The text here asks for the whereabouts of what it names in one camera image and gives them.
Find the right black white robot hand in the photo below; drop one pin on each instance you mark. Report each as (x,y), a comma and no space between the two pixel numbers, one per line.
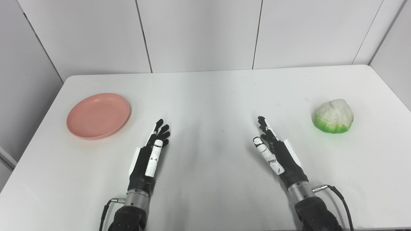
(287,163)

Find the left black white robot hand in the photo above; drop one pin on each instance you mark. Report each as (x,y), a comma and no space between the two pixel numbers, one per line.
(141,170)

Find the green white cabbage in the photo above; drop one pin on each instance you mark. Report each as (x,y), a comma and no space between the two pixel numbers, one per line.
(334,116)

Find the pink round plate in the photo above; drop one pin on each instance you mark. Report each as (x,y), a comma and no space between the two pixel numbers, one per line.
(98,116)

